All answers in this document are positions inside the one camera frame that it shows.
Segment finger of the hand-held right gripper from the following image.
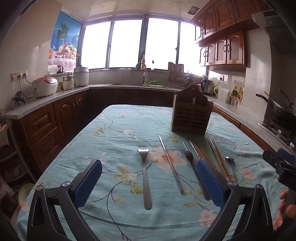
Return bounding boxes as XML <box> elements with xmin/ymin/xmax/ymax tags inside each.
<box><xmin>277</xmin><ymin>148</ymin><xmax>296</xmax><ymax>164</ymax></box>
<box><xmin>262</xmin><ymin>149</ymin><xmax>283</xmax><ymax>173</ymax></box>

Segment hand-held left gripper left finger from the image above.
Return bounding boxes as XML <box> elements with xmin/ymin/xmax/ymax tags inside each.
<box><xmin>27</xmin><ymin>159</ymin><xmax>103</xmax><ymax>241</ymax></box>

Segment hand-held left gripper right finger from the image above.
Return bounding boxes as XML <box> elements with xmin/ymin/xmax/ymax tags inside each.
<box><xmin>196</xmin><ymin>159</ymin><xmax>274</xmax><ymax>241</ymax></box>

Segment steel spoon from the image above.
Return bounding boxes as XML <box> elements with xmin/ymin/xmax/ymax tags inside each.
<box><xmin>225</xmin><ymin>156</ymin><xmax>237</xmax><ymax>181</ymax></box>

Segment small dark fork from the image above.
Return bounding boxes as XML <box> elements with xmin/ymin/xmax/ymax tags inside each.
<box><xmin>181</xmin><ymin>141</ymin><xmax>211</xmax><ymax>201</ymax></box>

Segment large steel fork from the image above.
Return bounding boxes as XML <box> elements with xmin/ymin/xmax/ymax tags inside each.
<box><xmin>138</xmin><ymin>146</ymin><xmax>152</xmax><ymax>210</ymax></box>

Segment wooden utensil holder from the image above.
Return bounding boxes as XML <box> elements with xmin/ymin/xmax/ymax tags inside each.
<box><xmin>171</xmin><ymin>85</ymin><xmax>213</xmax><ymax>136</ymax></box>

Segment person's right hand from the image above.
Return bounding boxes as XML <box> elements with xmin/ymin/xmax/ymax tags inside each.
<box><xmin>272</xmin><ymin>189</ymin><xmax>289</xmax><ymax>231</ymax></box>

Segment gas stove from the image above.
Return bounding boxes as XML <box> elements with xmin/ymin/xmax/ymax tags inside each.
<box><xmin>258</xmin><ymin>118</ymin><xmax>296</xmax><ymax>149</ymax></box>

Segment black wok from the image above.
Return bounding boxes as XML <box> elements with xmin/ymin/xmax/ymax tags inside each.
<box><xmin>255</xmin><ymin>90</ymin><xmax>296</xmax><ymax>131</ymax></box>

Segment floral teal tablecloth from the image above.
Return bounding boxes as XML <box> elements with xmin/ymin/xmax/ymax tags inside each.
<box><xmin>16</xmin><ymin>104</ymin><xmax>287</xmax><ymax>241</ymax></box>

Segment green bowl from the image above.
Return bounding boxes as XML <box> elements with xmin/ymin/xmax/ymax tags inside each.
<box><xmin>18</xmin><ymin>183</ymin><xmax>35</xmax><ymax>207</ymax></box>

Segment wooden lower cabinets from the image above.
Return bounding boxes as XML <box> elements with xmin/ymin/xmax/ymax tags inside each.
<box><xmin>11</xmin><ymin>89</ymin><xmax>276</xmax><ymax>172</ymax></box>

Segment wooden cabinets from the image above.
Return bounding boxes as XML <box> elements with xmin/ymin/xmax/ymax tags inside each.
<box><xmin>11</xmin><ymin>89</ymin><xmax>276</xmax><ymax>172</ymax></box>
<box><xmin>191</xmin><ymin>0</ymin><xmax>274</xmax><ymax>67</ymax></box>

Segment row of condiment bottles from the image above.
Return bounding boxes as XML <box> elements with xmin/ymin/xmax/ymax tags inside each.
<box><xmin>228</xmin><ymin>85</ymin><xmax>245</xmax><ymax>107</ymax></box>

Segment grey kitchen countertop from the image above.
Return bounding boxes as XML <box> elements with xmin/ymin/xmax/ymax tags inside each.
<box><xmin>3</xmin><ymin>83</ymin><xmax>296</xmax><ymax>151</ymax></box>

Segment steel electric kettle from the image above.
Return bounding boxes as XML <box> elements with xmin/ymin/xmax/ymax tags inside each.
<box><xmin>200</xmin><ymin>78</ymin><xmax>214</xmax><ymax>96</ymax></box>

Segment small electric cooking pot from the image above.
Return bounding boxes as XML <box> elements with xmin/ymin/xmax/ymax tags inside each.
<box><xmin>61</xmin><ymin>73</ymin><xmax>75</xmax><ymax>90</ymax></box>

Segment kitchen sink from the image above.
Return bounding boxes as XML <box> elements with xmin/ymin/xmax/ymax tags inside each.
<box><xmin>108</xmin><ymin>83</ymin><xmax>167</xmax><ymax>89</ymax></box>

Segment large white rice cooker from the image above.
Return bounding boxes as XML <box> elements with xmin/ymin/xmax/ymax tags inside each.
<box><xmin>73</xmin><ymin>66</ymin><xmax>90</xmax><ymax>88</ymax></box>

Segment white and red rice cooker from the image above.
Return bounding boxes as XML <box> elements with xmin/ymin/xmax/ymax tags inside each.
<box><xmin>31</xmin><ymin>76</ymin><xmax>58</xmax><ymax>98</ymax></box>

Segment small black tripod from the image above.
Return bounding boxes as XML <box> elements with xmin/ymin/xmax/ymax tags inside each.
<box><xmin>11</xmin><ymin>91</ymin><xmax>26</xmax><ymax>110</ymax></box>

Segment dish drying rack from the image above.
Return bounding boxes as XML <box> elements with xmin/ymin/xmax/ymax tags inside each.
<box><xmin>167</xmin><ymin>62</ymin><xmax>186</xmax><ymax>88</ymax></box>

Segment basket of green vegetables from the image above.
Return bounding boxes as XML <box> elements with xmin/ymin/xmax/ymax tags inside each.
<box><xmin>143</xmin><ymin>80</ymin><xmax>166</xmax><ymax>88</ymax></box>

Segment curved steel faucet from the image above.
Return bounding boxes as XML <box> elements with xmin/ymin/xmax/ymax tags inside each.
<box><xmin>134</xmin><ymin>62</ymin><xmax>148</xmax><ymax>84</ymax></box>

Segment range hood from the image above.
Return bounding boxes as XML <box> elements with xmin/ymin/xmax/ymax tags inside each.
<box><xmin>251</xmin><ymin>9</ymin><xmax>296</xmax><ymax>56</ymax></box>

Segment wooden upper cabinets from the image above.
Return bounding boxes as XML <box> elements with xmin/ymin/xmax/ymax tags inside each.
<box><xmin>191</xmin><ymin>0</ymin><xmax>274</xmax><ymax>67</ymax></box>

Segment kitchen window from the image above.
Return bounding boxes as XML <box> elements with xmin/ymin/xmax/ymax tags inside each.
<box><xmin>80</xmin><ymin>17</ymin><xmax>207</xmax><ymax>73</ymax></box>

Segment triple wall power outlet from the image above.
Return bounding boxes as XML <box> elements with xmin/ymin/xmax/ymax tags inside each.
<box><xmin>11</xmin><ymin>70</ymin><xmax>28</xmax><ymax>81</ymax></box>

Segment fruit and beach wall poster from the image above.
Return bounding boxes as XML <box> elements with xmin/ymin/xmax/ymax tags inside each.
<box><xmin>48</xmin><ymin>11</ymin><xmax>83</xmax><ymax>67</ymax></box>

